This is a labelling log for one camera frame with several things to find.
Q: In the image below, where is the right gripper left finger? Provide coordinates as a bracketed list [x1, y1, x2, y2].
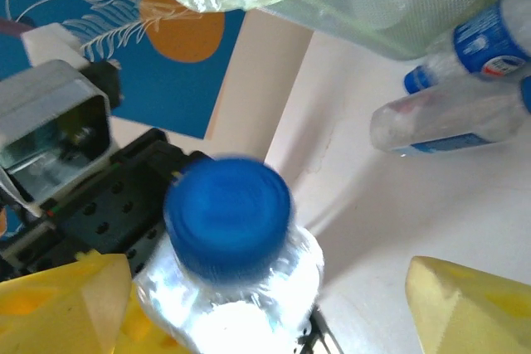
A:
[0, 253, 179, 354]

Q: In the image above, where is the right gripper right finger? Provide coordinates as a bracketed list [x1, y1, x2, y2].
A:
[405, 256, 531, 354]

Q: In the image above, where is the metal mesh waste bin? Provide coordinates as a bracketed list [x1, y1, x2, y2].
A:
[248, 0, 531, 61]

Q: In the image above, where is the soda water bottle blue cap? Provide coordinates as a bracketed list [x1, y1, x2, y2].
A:
[131, 154, 327, 354]

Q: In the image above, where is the clear blue-striped bottle blue cap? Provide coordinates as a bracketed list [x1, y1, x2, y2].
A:
[369, 75, 531, 157]

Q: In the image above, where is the clear bottle blue Pepsi label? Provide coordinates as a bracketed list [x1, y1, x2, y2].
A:
[403, 0, 531, 96]

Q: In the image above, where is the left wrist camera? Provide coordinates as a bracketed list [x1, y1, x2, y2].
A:
[0, 24, 114, 222]

